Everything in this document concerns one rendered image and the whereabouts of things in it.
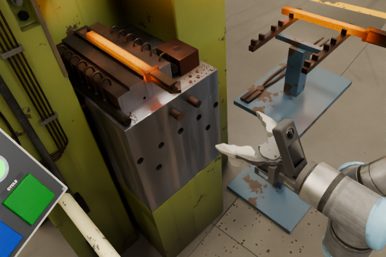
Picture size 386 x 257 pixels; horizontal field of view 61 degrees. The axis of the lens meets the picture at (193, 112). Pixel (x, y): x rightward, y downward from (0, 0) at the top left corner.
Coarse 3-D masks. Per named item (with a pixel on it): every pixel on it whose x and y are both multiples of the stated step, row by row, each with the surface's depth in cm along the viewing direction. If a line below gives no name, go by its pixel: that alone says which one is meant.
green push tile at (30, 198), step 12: (24, 180) 67; (36, 180) 69; (12, 192) 65; (24, 192) 67; (36, 192) 68; (48, 192) 70; (12, 204) 64; (24, 204) 66; (36, 204) 68; (24, 216) 66; (36, 216) 67
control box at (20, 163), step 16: (0, 128) 66; (0, 144) 66; (16, 144) 68; (16, 160) 67; (32, 160) 70; (16, 176) 67; (48, 176) 72; (0, 192) 64; (64, 192) 74; (0, 208) 63; (48, 208) 70; (16, 224) 65; (16, 256) 64
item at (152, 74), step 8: (88, 32) 116; (96, 40) 112; (104, 40) 111; (112, 48) 107; (120, 48) 107; (120, 56) 104; (128, 56) 103; (136, 64) 99; (144, 64) 99; (144, 72) 95; (152, 72) 95; (160, 72) 95; (152, 80) 96; (160, 80) 92; (168, 80) 92; (168, 88) 93; (176, 88) 93
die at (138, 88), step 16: (96, 32) 118; (80, 48) 112; (96, 48) 112; (128, 48) 109; (144, 48) 109; (64, 64) 115; (80, 64) 107; (96, 64) 104; (112, 64) 104; (128, 64) 101; (160, 64) 101; (96, 80) 100; (112, 80) 99; (128, 80) 97; (144, 80) 97; (112, 96) 95; (128, 96) 96; (144, 96) 100
